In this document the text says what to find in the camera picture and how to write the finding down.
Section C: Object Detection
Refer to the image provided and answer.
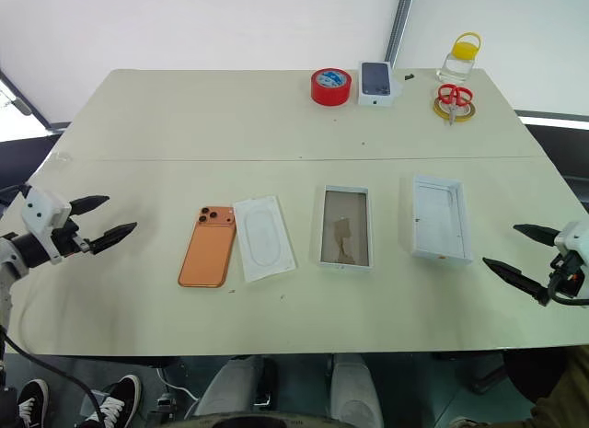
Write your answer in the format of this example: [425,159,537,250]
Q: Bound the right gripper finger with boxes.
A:
[513,223,561,249]
[482,257,552,307]

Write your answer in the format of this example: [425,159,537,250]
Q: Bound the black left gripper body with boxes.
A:
[49,215,93,260]

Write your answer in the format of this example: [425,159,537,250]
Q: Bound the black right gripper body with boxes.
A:
[546,251,584,306]

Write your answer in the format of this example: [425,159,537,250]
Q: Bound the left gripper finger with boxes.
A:
[87,222,139,257]
[68,195,111,216]

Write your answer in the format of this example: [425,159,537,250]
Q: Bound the orange smartphone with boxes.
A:
[178,205,237,290]

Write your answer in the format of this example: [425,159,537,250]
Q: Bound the white cardboard box lid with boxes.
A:
[410,173,475,267]

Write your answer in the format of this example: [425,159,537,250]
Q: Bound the sealed phone box dark print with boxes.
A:
[357,61,404,109]

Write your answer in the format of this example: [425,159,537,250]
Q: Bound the black round stool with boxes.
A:
[502,349,570,404]

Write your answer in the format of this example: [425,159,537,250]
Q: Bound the olive trouser leg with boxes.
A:
[505,344,589,428]

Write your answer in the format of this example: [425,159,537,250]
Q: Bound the yellow tape roll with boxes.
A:
[432,95,478,121]

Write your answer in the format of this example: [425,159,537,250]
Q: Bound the black white sneaker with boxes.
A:
[17,378,50,428]
[84,374,143,428]

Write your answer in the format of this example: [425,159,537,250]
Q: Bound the clear jar yellow lid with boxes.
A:
[435,31,483,85]

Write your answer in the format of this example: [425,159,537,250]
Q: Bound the light grey rounded shell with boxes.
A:
[191,356,264,421]
[329,353,386,428]

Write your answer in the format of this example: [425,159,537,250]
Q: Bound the red tape roll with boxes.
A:
[310,67,353,109]

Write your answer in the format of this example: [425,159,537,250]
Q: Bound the grey window pillar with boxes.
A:
[384,0,418,64]

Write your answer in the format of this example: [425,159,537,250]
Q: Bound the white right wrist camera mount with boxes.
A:
[554,220,589,300]

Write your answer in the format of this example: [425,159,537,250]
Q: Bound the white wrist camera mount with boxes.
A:
[554,220,589,300]
[20,184,74,266]

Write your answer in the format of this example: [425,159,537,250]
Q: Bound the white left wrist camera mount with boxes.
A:
[20,184,74,266]

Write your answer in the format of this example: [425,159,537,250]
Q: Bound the dark window frame bar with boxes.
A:
[0,68,52,135]

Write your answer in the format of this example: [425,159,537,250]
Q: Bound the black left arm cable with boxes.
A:
[0,330,108,428]

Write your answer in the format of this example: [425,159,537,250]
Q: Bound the red handled scissors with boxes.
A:
[436,82,474,126]

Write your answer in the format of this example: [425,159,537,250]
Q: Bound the white floor cable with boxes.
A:
[155,366,200,404]

